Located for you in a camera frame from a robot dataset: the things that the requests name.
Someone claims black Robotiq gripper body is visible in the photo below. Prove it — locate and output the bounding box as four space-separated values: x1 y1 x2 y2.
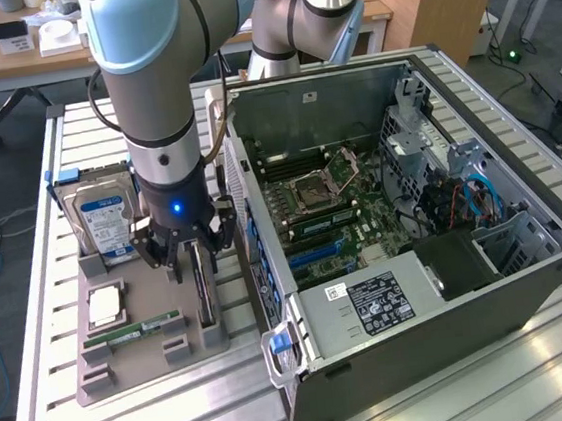
135 160 217 246

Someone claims black Nvidia graphics card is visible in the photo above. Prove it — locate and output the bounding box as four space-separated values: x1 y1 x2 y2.
186 237 220 330

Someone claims hard disk with blue caddy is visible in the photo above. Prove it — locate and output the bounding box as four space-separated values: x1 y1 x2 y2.
43 157 150 271

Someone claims grey parts rack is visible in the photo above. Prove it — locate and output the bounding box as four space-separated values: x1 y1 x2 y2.
60 226 239 408

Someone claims silver CPU chip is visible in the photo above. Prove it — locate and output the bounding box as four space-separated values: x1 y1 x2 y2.
85 285 127 326

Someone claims long PCIe expansion slot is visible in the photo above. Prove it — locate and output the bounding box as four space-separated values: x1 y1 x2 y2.
284 240 349 271

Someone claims CPU socket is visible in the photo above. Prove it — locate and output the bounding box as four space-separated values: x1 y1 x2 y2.
289 167 343 216

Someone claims blue case release latch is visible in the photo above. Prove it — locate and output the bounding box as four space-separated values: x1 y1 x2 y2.
268 333 291 356

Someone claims metal socket cover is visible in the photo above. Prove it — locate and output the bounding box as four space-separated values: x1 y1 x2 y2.
323 145 367 197

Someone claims grey power supply unit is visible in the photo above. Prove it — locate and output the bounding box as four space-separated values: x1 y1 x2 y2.
286 248 450 367

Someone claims green motherboard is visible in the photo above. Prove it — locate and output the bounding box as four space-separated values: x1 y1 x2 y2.
254 136 423 293

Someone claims black chair base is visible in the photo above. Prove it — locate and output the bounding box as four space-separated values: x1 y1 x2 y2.
0 85 60 150

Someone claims flat white box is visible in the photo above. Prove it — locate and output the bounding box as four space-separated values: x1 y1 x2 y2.
37 29 85 59

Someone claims perforated metal disk bay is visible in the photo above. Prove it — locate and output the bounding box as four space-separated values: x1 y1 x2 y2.
374 98 462 211

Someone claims white tape roll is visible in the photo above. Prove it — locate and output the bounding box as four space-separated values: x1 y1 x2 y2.
38 18 75 45

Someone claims wooden office desk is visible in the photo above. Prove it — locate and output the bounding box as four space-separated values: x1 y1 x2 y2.
219 0 400 76
0 0 101 95

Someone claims clear plastic wrap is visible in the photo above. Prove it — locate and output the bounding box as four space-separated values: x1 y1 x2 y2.
21 5 72 28

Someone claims dark grey PC case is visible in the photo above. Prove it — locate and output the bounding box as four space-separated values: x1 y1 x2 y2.
202 37 562 421

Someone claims white box with black top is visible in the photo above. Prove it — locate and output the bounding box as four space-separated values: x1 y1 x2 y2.
0 18 37 56

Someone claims grey metal disk bay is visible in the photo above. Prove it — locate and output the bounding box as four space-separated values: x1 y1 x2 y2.
470 205 562 279

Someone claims wooden cabinet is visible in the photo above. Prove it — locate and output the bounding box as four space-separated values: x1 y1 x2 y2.
358 0 521 78

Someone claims white box with red button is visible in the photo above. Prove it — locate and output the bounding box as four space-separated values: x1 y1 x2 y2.
474 10 503 58

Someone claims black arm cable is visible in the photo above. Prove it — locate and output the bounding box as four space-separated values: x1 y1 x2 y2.
77 0 237 179

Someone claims black wire bundle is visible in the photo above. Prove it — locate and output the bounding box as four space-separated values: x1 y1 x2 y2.
414 179 458 235

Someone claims thin red wire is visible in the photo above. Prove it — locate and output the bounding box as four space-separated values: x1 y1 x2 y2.
446 183 471 230

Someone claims blue SATA wire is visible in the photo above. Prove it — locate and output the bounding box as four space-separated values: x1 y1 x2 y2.
460 171 508 226

